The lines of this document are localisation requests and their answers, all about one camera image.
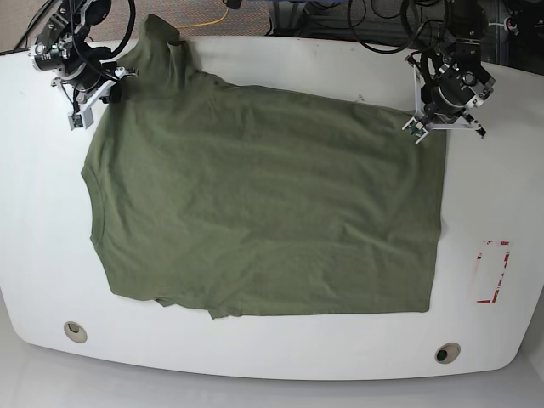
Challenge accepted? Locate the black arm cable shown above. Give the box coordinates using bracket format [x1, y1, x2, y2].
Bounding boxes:
[348, 0, 447, 56]
[63, 0, 137, 82]

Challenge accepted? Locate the table cable grommet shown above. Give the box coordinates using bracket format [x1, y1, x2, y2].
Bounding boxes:
[64, 321, 88, 344]
[434, 343, 461, 365]

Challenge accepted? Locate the left table cable grommet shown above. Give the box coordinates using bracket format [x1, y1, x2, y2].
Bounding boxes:
[64, 321, 88, 344]

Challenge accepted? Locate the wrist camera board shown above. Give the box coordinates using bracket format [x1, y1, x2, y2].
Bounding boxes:
[402, 116, 429, 145]
[68, 112, 84, 130]

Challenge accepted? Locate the right table cable grommet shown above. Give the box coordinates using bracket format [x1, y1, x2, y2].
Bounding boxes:
[434, 343, 461, 365]

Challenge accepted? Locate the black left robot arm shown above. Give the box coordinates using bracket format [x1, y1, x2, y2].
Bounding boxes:
[402, 1, 496, 144]

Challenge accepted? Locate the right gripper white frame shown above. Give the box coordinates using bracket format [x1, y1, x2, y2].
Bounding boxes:
[51, 66, 139, 128]

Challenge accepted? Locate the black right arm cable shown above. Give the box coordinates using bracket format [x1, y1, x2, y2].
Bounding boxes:
[63, 0, 137, 82]

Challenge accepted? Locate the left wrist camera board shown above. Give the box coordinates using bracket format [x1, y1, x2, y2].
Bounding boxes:
[402, 116, 429, 145]

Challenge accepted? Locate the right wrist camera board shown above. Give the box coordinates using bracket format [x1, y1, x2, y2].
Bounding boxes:
[68, 112, 84, 130]

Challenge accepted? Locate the red tape rectangle marking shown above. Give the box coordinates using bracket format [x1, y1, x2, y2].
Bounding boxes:
[472, 241, 511, 304]

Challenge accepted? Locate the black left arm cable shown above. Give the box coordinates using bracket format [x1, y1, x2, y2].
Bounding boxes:
[348, 0, 447, 56]

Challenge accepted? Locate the yellow cable on floor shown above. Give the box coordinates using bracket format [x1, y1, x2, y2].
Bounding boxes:
[176, 3, 234, 31]

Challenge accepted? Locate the olive green t-shirt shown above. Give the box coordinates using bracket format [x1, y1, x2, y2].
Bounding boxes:
[82, 15, 447, 318]

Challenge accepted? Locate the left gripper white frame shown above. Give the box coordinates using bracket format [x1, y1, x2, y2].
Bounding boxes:
[402, 54, 487, 144]

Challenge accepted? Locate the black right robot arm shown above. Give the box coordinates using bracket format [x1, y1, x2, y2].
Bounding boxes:
[30, 1, 138, 130]

